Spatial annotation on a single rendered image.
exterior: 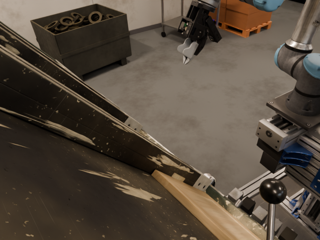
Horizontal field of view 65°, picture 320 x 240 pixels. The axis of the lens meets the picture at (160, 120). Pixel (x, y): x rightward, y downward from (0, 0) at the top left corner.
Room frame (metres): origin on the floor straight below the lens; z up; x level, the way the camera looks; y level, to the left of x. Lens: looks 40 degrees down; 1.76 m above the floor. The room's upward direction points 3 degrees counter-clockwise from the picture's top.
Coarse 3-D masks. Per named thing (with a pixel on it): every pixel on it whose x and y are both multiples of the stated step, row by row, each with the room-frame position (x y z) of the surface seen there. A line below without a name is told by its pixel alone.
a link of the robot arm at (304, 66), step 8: (304, 56) 0.96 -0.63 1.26; (312, 56) 0.93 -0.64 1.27; (296, 64) 0.95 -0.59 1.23; (304, 64) 0.91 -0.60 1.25; (312, 64) 0.88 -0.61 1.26; (296, 72) 0.93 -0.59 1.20; (304, 72) 0.89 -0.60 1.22; (312, 72) 0.86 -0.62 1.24; (304, 80) 0.88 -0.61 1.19; (312, 80) 0.86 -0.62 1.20; (304, 88) 0.87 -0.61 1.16; (312, 88) 0.85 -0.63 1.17
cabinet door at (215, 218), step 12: (168, 180) 0.40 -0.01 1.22; (180, 192) 0.36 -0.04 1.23; (192, 192) 0.44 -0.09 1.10; (204, 192) 0.56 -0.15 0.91; (192, 204) 0.32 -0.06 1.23; (204, 204) 0.40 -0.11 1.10; (216, 204) 0.49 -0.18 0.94; (204, 216) 0.29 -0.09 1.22; (216, 216) 0.35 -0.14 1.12; (228, 216) 0.43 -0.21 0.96; (216, 228) 0.26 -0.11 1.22; (228, 228) 0.31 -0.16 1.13; (240, 228) 0.38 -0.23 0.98
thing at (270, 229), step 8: (264, 184) 0.22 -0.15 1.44; (272, 184) 0.21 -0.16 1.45; (280, 184) 0.21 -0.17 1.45; (264, 192) 0.21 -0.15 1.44; (272, 192) 0.20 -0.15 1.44; (280, 192) 0.20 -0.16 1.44; (264, 200) 0.20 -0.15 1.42; (272, 200) 0.20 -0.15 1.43; (280, 200) 0.20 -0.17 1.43; (272, 208) 0.19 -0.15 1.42; (272, 216) 0.18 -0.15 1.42; (272, 224) 0.17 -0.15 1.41; (272, 232) 0.16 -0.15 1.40
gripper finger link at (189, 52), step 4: (192, 44) 0.85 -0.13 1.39; (196, 44) 0.86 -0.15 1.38; (188, 48) 0.85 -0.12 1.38; (192, 48) 0.85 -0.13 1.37; (196, 48) 0.85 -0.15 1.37; (184, 52) 0.84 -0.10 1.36; (188, 52) 0.85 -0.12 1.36; (192, 52) 0.85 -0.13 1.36; (188, 56) 0.85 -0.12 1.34; (192, 56) 0.85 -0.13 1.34; (188, 60) 0.85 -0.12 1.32
